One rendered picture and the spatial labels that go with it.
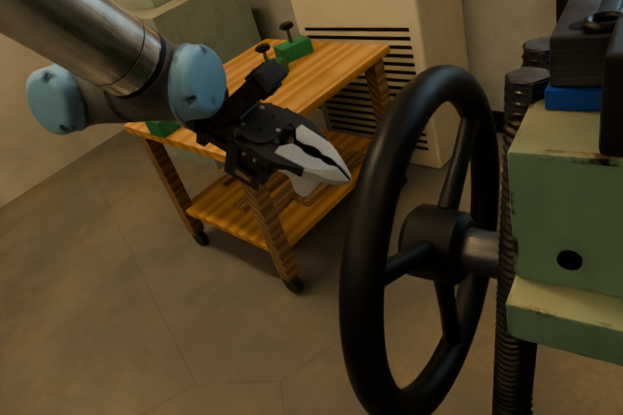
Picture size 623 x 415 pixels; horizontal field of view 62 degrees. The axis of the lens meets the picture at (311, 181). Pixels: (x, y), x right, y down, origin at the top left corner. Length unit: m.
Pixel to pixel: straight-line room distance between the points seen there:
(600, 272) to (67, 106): 0.50
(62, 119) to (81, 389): 1.21
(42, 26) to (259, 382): 1.15
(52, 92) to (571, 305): 0.51
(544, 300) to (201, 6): 2.04
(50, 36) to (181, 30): 1.74
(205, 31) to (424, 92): 1.93
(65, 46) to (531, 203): 0.36
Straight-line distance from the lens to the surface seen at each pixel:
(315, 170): 0.59
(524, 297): 0.32
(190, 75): 0.51
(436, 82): 0.37
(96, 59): 0.48
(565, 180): 0.27
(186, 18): 2.20
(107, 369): 1.72
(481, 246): 0.41
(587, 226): 0.29
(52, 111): 0.62
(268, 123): 0.62
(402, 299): 1.49
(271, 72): 0.57
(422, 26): 1.69
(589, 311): 0.31
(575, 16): 0.31
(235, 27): 2.35
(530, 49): 0.34
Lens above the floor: 1.11
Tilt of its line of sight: 33 degrees down
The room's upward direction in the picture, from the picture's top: 18 degrees counter-clockwise
